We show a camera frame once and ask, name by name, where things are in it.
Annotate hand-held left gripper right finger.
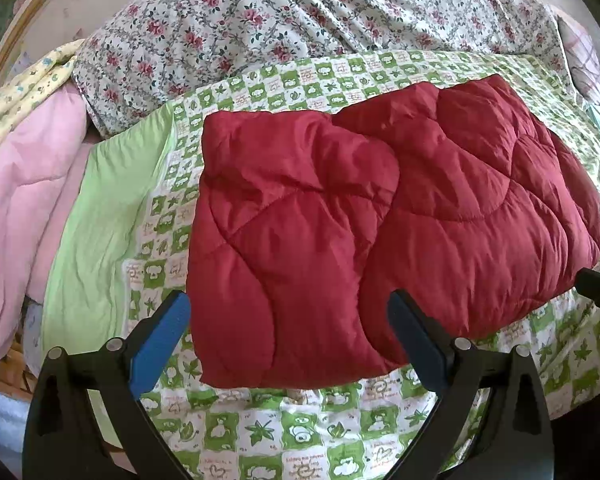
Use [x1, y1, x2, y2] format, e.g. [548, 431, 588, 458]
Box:
[384, 288, 554, 480]

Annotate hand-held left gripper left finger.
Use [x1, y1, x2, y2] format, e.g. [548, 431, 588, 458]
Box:
[22, 290, 194, 480]

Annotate red padded jacket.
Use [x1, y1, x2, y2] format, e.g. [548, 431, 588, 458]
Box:
[187, 74, 600, 391]

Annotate pink plaid pillow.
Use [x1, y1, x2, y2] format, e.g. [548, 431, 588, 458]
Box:
[556, 14, 600, 102]

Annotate green checkered printed blanket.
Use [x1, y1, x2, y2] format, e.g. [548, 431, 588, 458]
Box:
[40, 50, 600, 480]

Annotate white cloth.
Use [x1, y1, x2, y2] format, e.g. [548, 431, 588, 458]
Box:
[0, 387, 31, 467]

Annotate pink quilt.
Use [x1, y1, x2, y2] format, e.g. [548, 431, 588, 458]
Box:
[0, 82, 101, 372]

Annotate yellow printed cloth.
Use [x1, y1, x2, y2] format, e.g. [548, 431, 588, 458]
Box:
[0, 40, 84, 161]

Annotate floral rose print quilt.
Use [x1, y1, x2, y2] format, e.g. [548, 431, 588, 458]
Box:
[72, 0, 572, 138]

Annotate gold framed floral painting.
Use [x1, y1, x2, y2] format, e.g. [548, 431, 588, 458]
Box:
[0, 0, 97, 80]

